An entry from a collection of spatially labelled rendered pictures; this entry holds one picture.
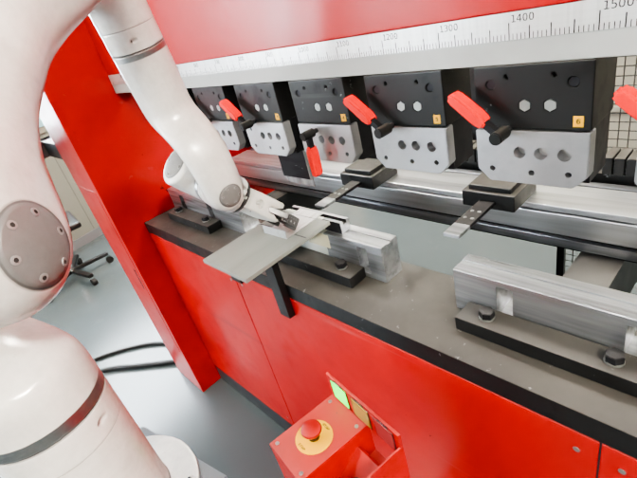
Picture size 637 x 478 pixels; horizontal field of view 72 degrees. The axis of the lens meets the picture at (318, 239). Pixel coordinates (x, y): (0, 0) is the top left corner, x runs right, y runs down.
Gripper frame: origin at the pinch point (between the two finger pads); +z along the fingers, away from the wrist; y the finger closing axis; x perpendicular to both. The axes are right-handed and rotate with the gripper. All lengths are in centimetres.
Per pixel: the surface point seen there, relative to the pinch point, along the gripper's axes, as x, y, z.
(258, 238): 6.3, 3.7, -2.2
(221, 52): -29.3, 11.0, -26.0
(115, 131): -15, 86, -13
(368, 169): -22.6, -4.7, 18.0
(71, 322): 89, 224, 59
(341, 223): -3.9, -12.0, 6.9
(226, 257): 13.3, 4.9, -8.3
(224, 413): 78, 66, 69
